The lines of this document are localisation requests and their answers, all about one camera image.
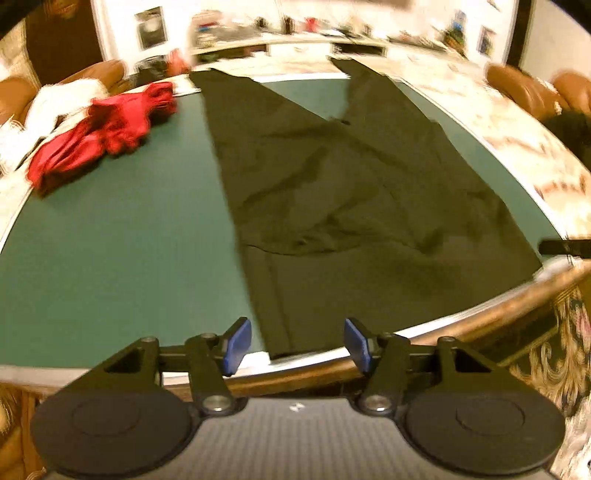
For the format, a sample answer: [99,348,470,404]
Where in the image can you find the black trousers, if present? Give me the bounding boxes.
[190,60,541,358]

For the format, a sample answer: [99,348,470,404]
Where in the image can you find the green table mat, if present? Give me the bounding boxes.
[0,78,567,370]

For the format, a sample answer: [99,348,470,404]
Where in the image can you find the brown leather armchair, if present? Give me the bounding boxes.
[485,64,590,127]

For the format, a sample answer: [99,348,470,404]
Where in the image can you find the red garment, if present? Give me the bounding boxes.
[27,82,176,196]

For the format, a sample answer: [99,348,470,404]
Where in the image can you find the white lace sofa cover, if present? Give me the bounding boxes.
[1,79,108,242]

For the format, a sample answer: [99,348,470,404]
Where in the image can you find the white TV cabinet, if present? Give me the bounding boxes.
[191,34,417,63]

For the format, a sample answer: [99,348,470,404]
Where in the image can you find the brown leather sofa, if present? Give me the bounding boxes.
[0,58,136,126]

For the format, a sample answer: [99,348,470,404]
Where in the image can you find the black bag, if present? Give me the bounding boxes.
[135,55,167,87]

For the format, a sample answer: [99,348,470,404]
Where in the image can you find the orange plastic bag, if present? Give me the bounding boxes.
[166,48,191,77]

